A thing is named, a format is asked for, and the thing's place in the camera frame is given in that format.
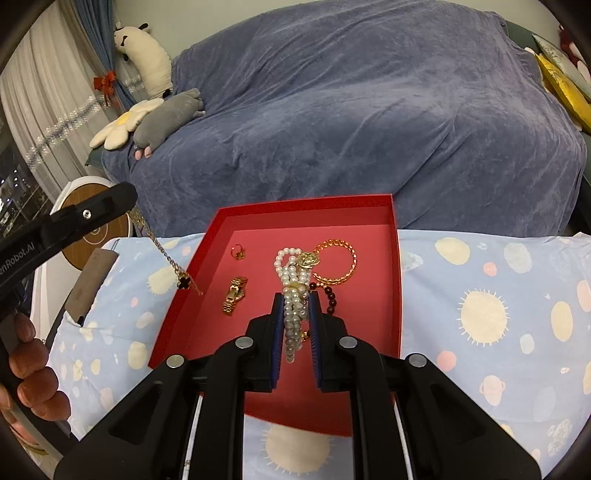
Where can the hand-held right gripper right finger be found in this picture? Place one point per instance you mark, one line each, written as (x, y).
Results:
(316, 341)

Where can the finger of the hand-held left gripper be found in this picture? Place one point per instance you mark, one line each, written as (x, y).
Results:
(106, 203)

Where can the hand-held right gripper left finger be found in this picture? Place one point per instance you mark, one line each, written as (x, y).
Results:
(277, 341)

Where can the gold wristwatch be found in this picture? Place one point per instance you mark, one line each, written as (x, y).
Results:
(234, 295)

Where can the gold heart pendant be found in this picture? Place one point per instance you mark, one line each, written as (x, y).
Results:
(308, 259)

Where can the red cardboard box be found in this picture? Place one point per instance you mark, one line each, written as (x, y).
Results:
(277, 221)

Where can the person's left hand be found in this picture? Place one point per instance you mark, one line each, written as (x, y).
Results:
(34, 369)

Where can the white device with wooden disc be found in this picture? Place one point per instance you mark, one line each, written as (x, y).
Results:
(74, 258)

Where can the grey rectangular pad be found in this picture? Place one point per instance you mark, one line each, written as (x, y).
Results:
(90, 281)

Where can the flower-shaped cushion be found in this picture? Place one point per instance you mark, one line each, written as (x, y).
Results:
(120, 127)

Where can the grey plush toy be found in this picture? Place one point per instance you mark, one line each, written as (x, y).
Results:
(171, 113)

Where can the red curtain bow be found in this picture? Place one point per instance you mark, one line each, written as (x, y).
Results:
(104, 83)

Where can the white sheer curtain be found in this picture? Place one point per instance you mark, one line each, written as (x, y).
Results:
(46, 92)

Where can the light blue printed tablecloth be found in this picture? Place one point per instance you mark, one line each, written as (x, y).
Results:
(461, 369)

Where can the white sheep plush toy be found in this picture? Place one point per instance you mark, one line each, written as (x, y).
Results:
(147, 60)

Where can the blue curtain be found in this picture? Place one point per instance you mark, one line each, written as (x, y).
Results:
(106, 37)

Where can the blue blanket covered sofa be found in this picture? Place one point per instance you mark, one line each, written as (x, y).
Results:
(346, 115)

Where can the yellow cushion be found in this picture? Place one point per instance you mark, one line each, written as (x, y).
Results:
(563, 87)

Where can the dark green sofa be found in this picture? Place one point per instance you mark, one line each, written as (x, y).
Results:
(519, 34)

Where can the silver cushion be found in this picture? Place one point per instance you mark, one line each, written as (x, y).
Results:
(554, 53)

